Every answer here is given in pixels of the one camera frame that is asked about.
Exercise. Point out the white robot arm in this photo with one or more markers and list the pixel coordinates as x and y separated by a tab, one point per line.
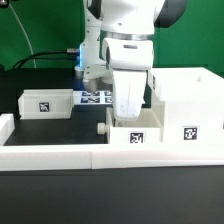
124	20

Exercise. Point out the white drawer cabinet box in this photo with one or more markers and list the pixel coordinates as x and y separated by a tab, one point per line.
189	104

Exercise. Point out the white fiducial marker sheet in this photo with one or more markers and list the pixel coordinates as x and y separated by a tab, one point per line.
95	98

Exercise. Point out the white U-shaped fence frame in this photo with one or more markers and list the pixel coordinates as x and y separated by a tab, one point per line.
102	156

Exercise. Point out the white drawer tray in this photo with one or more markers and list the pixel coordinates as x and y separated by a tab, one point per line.
146	129
46	104

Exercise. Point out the white front drawer tray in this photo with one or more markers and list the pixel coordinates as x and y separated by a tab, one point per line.
146	129

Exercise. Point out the white rear drawer tray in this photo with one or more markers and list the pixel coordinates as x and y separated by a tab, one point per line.
46	104

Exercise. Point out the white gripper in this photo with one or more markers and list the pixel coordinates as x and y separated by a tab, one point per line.
126	65

